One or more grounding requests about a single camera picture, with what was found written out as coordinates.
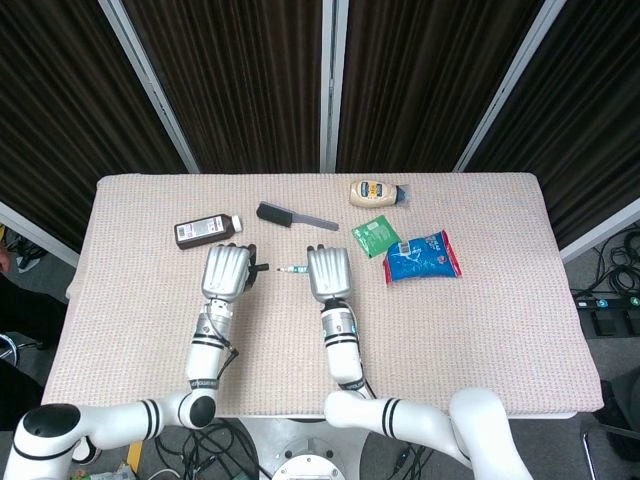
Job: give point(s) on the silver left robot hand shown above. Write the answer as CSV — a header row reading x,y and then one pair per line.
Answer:
x,y
227,270

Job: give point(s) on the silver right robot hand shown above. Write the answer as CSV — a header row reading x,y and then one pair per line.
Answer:
x,y
327,272

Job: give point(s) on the green white whiteboard marker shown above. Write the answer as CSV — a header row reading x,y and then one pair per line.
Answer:
x,y
295,269

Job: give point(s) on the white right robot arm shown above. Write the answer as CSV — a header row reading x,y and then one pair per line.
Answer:
x,y
342,355

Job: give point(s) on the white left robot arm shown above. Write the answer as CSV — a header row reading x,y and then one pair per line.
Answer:
x,y
202,365

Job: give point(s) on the brown bottle with white cap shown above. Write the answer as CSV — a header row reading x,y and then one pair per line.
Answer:
x,y
200,232

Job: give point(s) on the green foil packet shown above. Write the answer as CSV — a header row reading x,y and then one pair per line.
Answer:
x,y
372,235

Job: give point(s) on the cream mayonnaise squeeze bottle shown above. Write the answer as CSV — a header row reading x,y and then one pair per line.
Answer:
x,y
372,194

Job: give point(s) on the blue red snack bag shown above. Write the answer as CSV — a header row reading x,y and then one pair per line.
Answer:
x,y
422,260

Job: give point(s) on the beige woven tablecloth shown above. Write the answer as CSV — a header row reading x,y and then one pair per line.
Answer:
x,y
450,350

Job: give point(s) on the dark ribbed partition panel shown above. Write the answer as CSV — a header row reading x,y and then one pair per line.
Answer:
x,y
60,100
240,85
590,125
425,85

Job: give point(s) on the white robot torso base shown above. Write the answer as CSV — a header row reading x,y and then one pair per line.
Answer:
x,y
307,460

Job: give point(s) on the black office chair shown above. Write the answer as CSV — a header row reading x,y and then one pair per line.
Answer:
x,y
20,320

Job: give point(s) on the black power strip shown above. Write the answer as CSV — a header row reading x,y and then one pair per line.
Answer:
x,y
605,301

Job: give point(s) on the white table frame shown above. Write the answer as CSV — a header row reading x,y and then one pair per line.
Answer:
x,y
280,415

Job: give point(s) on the white partition post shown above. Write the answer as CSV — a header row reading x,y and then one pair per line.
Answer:
x,y
150,85
510,85
334,85

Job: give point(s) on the white partition base rail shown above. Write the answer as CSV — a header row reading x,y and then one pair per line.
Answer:
x,y
600,230
40,235

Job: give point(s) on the black metal frame chair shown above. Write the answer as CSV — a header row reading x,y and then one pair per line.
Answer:
x,y
620,430

